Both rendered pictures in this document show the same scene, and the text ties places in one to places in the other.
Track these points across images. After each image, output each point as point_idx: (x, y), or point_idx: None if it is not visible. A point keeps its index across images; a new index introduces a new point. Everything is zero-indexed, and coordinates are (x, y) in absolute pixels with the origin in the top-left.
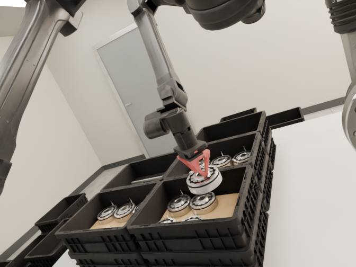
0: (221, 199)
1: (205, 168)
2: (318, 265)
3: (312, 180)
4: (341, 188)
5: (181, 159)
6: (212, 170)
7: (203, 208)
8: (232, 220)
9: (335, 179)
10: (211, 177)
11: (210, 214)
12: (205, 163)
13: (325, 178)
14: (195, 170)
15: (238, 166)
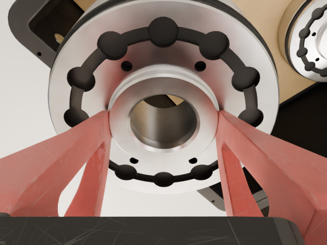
0: (284, 76)
1: (83, 170)
2: (46, 67)
3: (194, 197)
4: (142, 197)
5: (288, 193)
6: (138, 168)
7: (301, 7)
8: (8, 13)
9: (164, 209)
10: (63, 127)
11: (271, 8)
12: (69, 212)
13: (180, 206)
14: (222, 128)
15: (260, 199)
